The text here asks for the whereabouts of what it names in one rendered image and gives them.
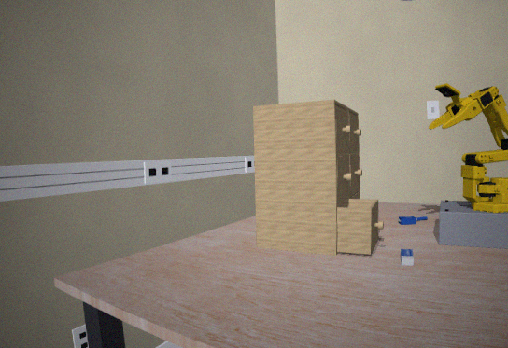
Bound wooden chest of drawers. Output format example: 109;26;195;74
253;100;360;256

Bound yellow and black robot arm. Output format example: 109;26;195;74
461;87;508;213

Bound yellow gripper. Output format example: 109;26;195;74
429;83;482;129

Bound white and blue eraser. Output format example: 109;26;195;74
401;249;414;266

